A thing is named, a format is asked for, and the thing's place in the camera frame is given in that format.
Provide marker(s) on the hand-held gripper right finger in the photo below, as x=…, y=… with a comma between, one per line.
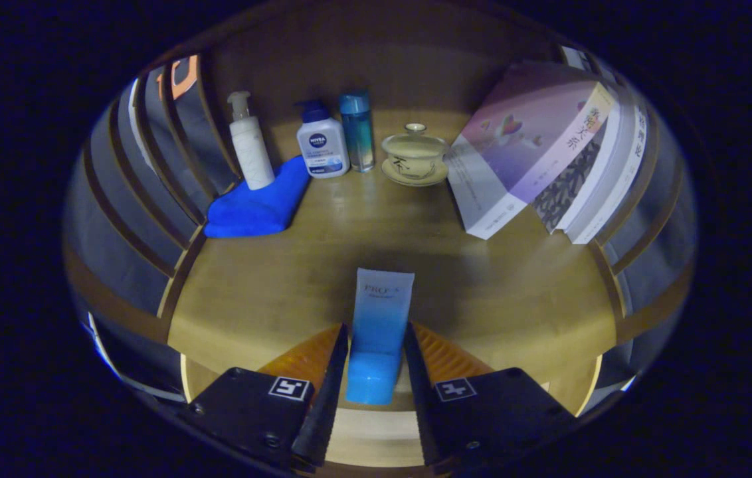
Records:
x=419, y=405

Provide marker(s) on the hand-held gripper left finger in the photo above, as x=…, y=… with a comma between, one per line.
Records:
x=329, y=405

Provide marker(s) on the blue cosmetic tube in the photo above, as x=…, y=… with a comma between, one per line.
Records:
x=379, y=332

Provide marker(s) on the wooden countertop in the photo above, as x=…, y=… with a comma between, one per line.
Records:
x=296, y=285

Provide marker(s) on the wooden cabinet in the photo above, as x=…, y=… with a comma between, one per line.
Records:
x=349, y=60

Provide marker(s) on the blue folded cloth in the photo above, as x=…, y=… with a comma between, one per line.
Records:
x=256, y=206

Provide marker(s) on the beige lidded tea cup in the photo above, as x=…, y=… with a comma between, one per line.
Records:
x=414, y=156

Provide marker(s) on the white bottle with blue cap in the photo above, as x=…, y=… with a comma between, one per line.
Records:
x=323, y=149

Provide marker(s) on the dark patterned book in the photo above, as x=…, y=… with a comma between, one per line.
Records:
x=565, y=186

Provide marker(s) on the white pump bottle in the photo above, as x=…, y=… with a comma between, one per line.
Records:
x=251, y=153

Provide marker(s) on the teal blue bottle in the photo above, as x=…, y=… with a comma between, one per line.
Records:
x=357, y=133

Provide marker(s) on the purple and white book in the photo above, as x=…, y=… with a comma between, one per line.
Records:
x=522, y=146

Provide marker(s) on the thick white book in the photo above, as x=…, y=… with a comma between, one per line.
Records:
x=622, y=186

